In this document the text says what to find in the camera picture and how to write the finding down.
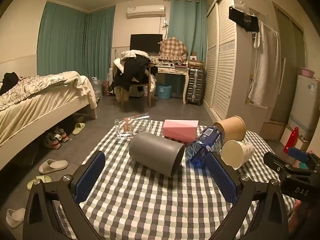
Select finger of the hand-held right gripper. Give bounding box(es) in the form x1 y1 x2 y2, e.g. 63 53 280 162
287 147 320 173
263 151 292 175

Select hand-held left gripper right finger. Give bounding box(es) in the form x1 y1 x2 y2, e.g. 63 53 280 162
205 152 291 240

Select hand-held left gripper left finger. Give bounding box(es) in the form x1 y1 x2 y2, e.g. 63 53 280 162
23 151 106 240

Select grey cup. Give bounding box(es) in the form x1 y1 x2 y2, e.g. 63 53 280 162
129 132 185 178

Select white paper cup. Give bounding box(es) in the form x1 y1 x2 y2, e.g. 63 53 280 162
221 140 255 170

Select brown paper cup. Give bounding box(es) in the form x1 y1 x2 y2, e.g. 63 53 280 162
213 116 247 142

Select clear glass cup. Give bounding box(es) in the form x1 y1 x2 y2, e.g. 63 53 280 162
114 112 152 140

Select red bottle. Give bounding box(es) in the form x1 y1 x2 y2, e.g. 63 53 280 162
283 127 299 153

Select cardboard box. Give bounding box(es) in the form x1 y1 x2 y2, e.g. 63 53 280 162
260 121 286 140

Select blue water bottle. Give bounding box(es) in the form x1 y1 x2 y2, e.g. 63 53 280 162
185 125 225 168

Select beige slipper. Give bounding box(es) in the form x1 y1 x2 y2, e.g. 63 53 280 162
39 159 68 174

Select yellow slipper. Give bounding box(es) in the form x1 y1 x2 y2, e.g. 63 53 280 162
72 122 86 136

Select white appliance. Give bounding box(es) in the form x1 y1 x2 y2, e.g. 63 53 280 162
280 74 320 143

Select pair of sneakers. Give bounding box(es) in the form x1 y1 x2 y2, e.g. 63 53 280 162
43 127 69 150

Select green slipper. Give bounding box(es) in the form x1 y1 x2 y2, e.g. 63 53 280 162
27 176 52 192

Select checkered tablecloth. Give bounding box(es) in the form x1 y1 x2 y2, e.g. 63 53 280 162
56 119 298 240

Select pink box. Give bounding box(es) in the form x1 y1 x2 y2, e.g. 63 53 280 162
162 119 199 143

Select bed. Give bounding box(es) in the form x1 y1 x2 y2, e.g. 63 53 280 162
0 71 98 172

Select pink basin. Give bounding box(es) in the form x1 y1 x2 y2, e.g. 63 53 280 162
300 67 316 78

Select white slipper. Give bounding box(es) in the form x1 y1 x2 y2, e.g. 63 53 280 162
5 208 26 228

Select red bag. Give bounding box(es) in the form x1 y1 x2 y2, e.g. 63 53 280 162
101 81 112 97

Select clear water jug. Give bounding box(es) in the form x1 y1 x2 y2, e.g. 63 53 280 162
91 77 103 99

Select white towel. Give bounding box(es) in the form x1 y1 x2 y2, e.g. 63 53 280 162
248 21 282 108

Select silver suitcase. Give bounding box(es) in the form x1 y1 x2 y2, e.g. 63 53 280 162
185 67 205 106

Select wooden chair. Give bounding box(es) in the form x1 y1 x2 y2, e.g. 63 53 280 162
114 64 158 108

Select blue plastic basket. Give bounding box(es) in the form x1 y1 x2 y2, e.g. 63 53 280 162
157 83 172 100

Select patterned blanket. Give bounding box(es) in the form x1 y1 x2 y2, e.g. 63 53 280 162
0 74 68 112

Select pile of clothes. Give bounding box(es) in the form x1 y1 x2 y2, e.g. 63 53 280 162
110 50 158 94

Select white louvred wardrobe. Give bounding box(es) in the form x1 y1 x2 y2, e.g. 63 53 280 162
203 0 275 123

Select white desk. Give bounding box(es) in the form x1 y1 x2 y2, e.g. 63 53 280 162
149 64 190 105

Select black cloth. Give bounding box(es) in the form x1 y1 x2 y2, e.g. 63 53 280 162
0 72 20 95

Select teal curtain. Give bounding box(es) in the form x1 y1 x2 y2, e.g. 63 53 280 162
84 5 116 80
167 0 208 62
37 1 87 77

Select plaid cloth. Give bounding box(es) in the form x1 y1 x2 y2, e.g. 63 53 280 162
157 37 188 62

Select black monitor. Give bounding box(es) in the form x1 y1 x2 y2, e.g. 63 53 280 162
130 34 163 53

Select black hanging rack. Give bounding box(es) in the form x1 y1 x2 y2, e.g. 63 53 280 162
229 6 260 33

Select white air conditioner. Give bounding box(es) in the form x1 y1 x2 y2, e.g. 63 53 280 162
126 5 166 19

